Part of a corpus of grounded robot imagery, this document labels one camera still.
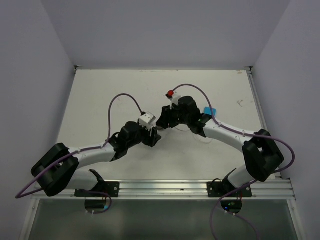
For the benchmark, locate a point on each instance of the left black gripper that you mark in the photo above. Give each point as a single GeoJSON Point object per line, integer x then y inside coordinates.
{"type": "Point", "coordinates": [150, 140]}

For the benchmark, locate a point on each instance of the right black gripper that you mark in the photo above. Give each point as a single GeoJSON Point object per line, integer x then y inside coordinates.
{"type": "Point", "coordinates": [166, 117]}

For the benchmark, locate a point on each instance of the blue square plug adapter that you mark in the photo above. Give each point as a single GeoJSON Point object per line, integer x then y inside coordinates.
{"type": "Point", "coordinates": [210, 111]}

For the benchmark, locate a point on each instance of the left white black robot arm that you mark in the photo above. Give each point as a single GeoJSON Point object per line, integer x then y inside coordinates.
{"type": "Point", "coordinates": [60, 168]}

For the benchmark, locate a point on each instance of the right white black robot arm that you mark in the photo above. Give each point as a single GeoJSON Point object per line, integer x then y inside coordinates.
{"type": "Point", "coordinates": [261, 154]}

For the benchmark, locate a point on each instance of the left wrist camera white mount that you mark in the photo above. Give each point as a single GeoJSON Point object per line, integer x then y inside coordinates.
{"type": "Point", "coordinates": [147, 120]}

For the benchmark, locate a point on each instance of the right wrist camera red mount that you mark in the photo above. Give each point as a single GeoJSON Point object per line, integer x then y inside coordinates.
{"type": "Point", "coordinates": [174, 97]}

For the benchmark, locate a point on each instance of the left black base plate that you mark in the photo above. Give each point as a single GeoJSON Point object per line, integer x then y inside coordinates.
{"type": "Point", "coordinates": [110, 188]}

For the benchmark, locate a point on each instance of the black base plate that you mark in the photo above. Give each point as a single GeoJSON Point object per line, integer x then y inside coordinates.
{"type": "Point", "coordinates": [110, 188]}
{"type": "Point", "coordinates": [218, 188]}

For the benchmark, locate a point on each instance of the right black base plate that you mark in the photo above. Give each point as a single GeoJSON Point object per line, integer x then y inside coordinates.
{"type": "Point", "coordinates": [218, 188]}

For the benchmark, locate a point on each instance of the right side aluminium rail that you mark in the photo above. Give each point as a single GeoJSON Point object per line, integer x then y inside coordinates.
{"type": "Point", "coordinates": [256, 97]}

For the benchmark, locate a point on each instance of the aluminium extrusion rail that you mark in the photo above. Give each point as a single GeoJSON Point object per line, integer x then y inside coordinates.
{"type": "Point", "coordinates": [276, 189]}

